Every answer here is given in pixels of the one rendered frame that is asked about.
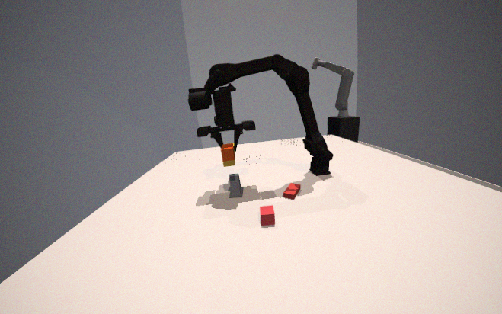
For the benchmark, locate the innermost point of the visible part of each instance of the small red block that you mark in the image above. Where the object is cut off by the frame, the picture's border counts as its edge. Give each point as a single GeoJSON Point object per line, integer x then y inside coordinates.
{"type": "Point", "coordinates": [267, 216]}

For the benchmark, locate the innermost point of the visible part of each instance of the red rectangular block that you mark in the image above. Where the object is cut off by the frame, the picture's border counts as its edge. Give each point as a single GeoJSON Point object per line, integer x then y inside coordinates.
{"type": "Point", "coordinates": [291, 191]}

